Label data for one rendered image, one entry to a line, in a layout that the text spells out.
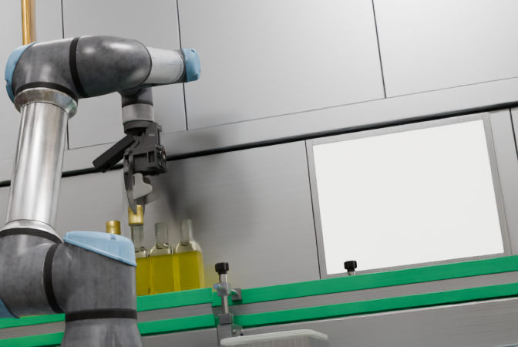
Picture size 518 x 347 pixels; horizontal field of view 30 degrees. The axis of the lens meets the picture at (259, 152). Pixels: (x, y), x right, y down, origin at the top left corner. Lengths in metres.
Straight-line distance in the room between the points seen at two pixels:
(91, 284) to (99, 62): 0.44
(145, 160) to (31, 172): 0.57
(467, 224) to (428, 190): 0.11
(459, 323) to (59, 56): 0.95
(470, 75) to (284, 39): 0.47
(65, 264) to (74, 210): 0.90
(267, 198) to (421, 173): 0.36
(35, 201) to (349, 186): 0.85
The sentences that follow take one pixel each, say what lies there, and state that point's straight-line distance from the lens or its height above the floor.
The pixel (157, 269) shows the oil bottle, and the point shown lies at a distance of 2.19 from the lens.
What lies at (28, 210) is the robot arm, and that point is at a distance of 1.69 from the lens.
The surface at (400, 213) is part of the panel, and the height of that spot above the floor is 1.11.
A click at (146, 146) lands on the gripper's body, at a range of 2.27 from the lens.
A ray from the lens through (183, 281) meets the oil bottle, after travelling 2.17.
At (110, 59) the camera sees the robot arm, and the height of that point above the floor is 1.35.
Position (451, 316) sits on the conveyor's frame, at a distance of 2.03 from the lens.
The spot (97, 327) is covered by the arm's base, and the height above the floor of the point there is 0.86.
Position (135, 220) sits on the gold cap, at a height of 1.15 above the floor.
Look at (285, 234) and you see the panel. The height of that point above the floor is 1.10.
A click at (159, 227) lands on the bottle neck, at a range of 2.22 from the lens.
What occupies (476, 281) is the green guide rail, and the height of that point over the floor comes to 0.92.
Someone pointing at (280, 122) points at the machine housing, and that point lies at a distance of 2.34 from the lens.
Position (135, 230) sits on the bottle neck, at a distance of 2.23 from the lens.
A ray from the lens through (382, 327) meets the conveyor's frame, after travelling 2.03.
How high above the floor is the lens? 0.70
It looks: 15 degrees up
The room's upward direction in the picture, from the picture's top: 6 degrees counter-clockwise
